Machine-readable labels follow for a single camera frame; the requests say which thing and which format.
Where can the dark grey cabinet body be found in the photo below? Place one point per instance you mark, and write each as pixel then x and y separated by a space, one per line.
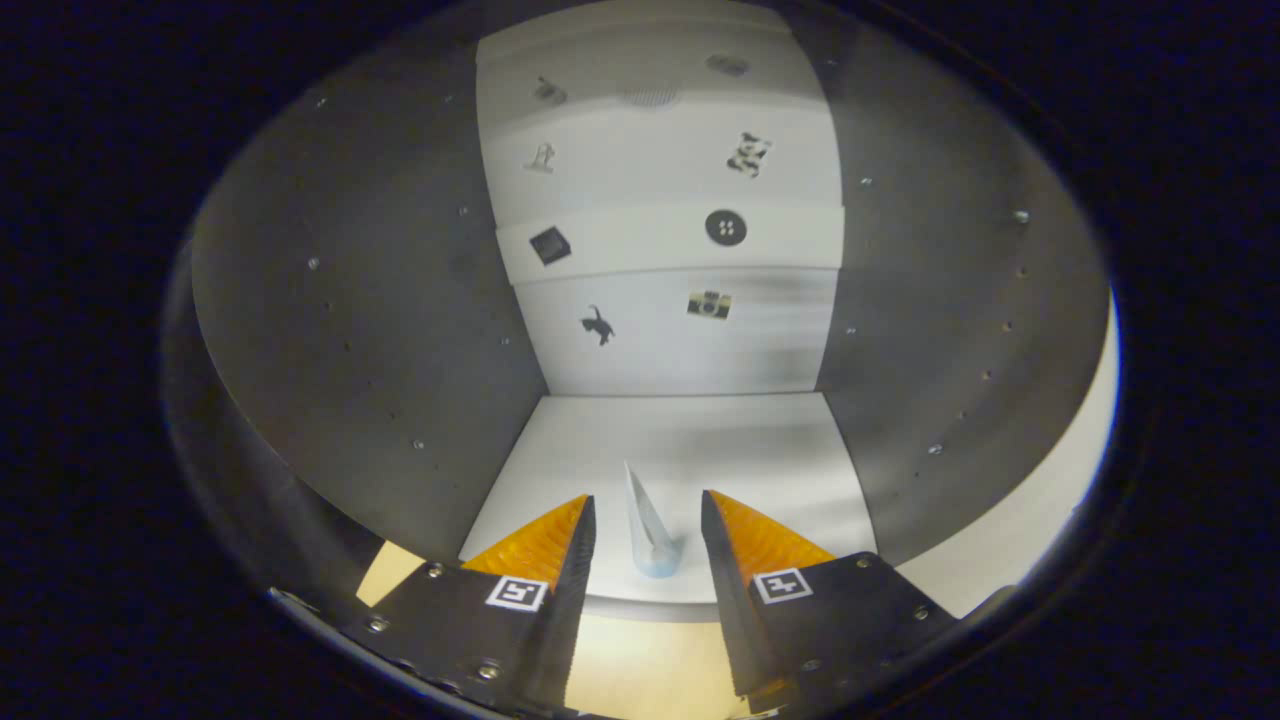
pixel 350 330

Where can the white cabinet shelf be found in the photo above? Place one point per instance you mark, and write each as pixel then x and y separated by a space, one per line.
pixel 750 450

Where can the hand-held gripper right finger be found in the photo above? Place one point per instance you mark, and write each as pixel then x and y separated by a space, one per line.
pixel 735 600

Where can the small white cone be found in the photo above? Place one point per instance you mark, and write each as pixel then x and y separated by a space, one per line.
pixel 648 540

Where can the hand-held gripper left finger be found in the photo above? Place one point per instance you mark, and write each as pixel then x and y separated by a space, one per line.
pixel 565 610

